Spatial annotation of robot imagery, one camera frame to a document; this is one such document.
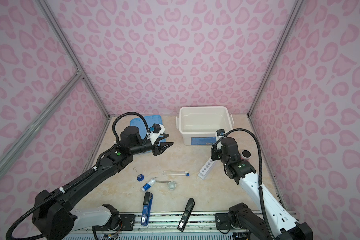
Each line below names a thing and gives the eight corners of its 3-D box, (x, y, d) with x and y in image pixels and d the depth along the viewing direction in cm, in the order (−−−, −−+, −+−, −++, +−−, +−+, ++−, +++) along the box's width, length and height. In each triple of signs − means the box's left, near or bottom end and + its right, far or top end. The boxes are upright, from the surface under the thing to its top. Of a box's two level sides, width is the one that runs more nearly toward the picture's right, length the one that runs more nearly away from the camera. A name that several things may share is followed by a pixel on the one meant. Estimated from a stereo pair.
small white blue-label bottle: (142, 190, 86) (140, 188, 83) (154, 178, 90) (153, 176, 87) (144, 193, 84) (143, 191, 82) (156, 181, 89) (155, 179, 86)
